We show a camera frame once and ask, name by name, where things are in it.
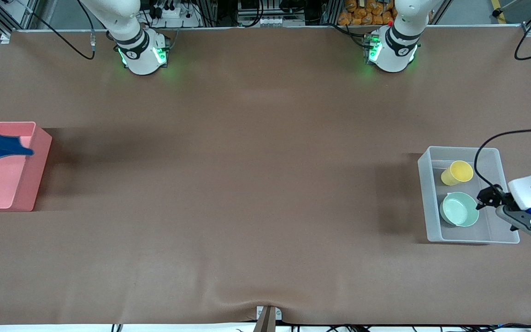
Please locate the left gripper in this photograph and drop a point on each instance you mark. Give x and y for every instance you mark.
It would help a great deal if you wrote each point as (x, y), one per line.
(497, 197)

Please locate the light green bowl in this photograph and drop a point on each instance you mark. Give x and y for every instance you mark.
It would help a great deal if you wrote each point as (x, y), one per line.
(459, 210)

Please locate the yellow cup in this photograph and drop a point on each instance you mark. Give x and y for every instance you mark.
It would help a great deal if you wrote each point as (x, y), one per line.
(459, 173)

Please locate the blue cloth with grey hem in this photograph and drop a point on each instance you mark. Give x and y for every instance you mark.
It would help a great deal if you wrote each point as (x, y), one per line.
(2, 146)

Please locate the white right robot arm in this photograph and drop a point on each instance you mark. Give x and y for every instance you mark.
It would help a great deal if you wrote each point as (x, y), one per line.
(141, 60)

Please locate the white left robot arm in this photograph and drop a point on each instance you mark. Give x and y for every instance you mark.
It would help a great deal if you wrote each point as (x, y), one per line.
(392, 57)

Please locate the clear plastic bin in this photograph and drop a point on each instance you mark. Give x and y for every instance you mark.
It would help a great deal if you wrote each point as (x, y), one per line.
(459, 235)

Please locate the bag of orange items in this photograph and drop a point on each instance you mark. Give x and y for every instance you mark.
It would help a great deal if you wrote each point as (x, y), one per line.
(362, 16)

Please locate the white socket strip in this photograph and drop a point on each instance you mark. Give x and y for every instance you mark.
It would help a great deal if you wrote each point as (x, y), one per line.
(274, 20)

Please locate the white power strip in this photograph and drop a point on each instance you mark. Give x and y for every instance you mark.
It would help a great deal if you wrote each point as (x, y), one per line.
(173, 18)

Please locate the pink plastic bin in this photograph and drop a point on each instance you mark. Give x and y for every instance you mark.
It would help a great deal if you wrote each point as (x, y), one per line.
(2, 184)

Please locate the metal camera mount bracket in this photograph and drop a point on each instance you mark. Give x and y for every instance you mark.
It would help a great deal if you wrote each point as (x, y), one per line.
(268, 320)

